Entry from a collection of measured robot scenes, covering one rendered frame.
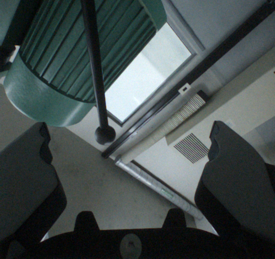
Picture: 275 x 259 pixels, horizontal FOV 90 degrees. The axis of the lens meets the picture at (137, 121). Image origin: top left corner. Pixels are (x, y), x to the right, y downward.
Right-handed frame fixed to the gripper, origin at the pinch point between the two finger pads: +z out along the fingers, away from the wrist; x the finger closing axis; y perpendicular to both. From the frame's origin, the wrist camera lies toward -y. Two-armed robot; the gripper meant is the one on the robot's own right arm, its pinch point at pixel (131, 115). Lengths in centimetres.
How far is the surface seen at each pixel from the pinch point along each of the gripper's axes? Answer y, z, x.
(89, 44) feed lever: -5.1, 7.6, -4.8
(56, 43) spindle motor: -5.1, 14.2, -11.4
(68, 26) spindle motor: -7.2, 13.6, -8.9
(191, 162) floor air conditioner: 133, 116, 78
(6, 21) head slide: -7.8, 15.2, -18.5
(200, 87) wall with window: 43, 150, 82
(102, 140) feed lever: 7.8, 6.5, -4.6
